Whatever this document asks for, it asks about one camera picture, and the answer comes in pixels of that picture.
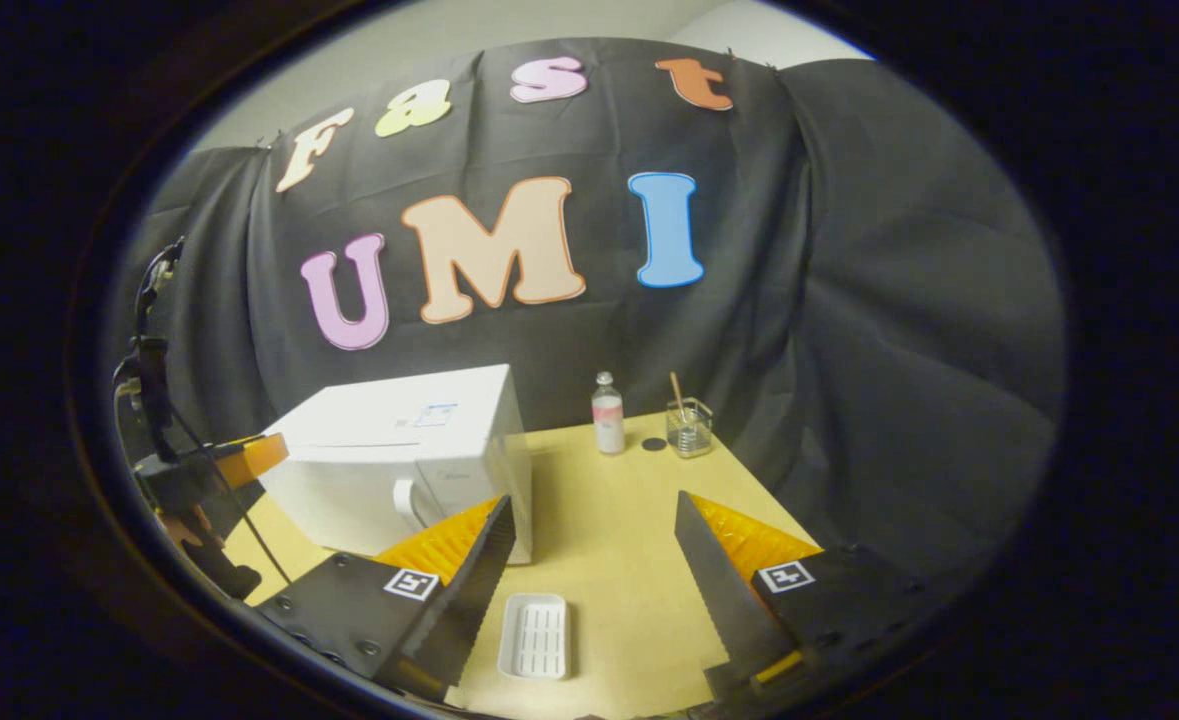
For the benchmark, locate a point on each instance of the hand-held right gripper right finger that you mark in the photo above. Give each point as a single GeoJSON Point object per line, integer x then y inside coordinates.
{"type": "Point", "coordinates": [714, 590]}

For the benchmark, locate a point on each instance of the clear square holder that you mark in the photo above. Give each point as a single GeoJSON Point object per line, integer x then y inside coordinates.
{"type": "Point", "coordinates": [689, 432]}

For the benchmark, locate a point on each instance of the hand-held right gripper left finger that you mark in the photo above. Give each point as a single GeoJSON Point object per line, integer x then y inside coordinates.
{"type": "Point", "coordinates": [479, 590]}

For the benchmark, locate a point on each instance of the wooden stick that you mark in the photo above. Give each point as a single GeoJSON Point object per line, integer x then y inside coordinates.
{"type": "Point", "coordinates": [678, 392]}

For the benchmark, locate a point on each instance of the white rectangular tray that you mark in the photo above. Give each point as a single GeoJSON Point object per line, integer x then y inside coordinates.
{"type": "Point", "coordinates": [534, 635]}

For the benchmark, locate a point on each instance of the white microwave oven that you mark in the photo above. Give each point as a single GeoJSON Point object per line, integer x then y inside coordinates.
{"type": "Point", "coordinates": [389, 440]}

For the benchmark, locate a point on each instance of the black backdrop cloth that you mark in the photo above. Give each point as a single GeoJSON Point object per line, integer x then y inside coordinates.
{"type": "Point", "coordinates": [849, 300]}

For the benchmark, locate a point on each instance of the small bottle with pink label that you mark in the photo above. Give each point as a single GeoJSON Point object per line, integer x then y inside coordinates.
{"type": "Point", "coordinates": [608, 420]}

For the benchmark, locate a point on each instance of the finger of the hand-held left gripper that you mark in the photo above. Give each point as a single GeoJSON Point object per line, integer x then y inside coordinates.
{"type": "Point", "coordinates": [189, 475]}

